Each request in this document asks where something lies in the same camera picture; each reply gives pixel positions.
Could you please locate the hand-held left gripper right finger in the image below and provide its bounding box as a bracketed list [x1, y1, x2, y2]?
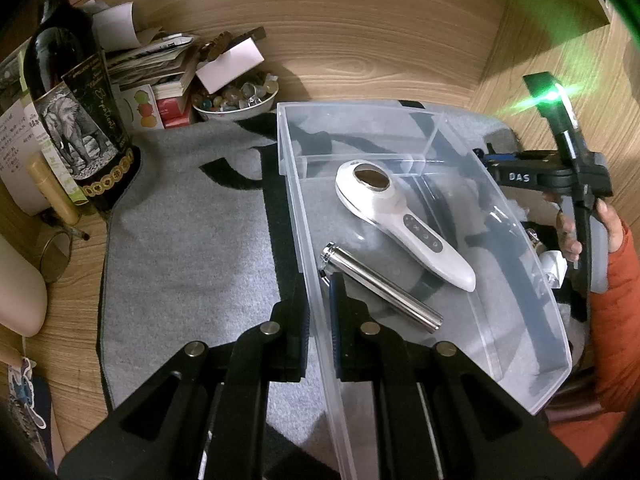
[326, 272, 587, 480]

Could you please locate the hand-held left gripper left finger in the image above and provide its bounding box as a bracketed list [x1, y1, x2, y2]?
[59, 279, 312, 480]

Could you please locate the silver metal cylinder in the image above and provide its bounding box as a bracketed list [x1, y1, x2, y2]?
[319, 242, 445, 332]

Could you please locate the white handheld massager device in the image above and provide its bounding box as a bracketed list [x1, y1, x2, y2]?
[334, 160, 477, 292]

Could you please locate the clear plastic storage box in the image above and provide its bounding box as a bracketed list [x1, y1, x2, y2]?
[276, 101, 573, 480]

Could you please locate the person's right forearm orange sleeve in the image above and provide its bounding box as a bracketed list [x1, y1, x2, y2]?
[547, 220, 640, 443]

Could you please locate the person's right hand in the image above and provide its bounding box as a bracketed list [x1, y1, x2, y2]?
[556, 200, 627, 262]

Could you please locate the grey mat with black pattern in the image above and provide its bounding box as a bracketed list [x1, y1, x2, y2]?
[97, 100, 523, 480]

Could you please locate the white bowl of trinkets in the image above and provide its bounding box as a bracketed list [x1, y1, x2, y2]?
[192, 74, 280, 122]

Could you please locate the round metal-rimmed mirror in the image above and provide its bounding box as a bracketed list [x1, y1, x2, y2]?
[40, 229, 77, 284]

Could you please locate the red and white small box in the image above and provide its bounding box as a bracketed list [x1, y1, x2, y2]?
[154, 94, 197, 129]

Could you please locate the white card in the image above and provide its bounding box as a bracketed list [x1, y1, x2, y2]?
[195, 39, 265, 94]

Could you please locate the white box with fruit print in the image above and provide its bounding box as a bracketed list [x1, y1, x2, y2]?
[119, 84, 164, 129]

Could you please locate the blue printed sticker sheet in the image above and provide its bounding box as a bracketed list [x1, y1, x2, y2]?
[0, 356, 55, 463]

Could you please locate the cream rounded object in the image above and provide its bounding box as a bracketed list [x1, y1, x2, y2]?
[0, 236, 49, 339]

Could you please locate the cream lip balm tube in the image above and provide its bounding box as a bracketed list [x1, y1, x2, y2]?
[27, 152, 82, 227]

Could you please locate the dark wine bottle elephant label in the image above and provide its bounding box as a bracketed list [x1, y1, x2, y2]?
[22, 0, 144, 217]

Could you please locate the stack of papers and booklets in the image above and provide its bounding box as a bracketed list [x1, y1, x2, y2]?
[82, 0, 202, 111]

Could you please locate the white paper-labelled container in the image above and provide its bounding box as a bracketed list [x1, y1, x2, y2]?
[0, 97, 57, 217]

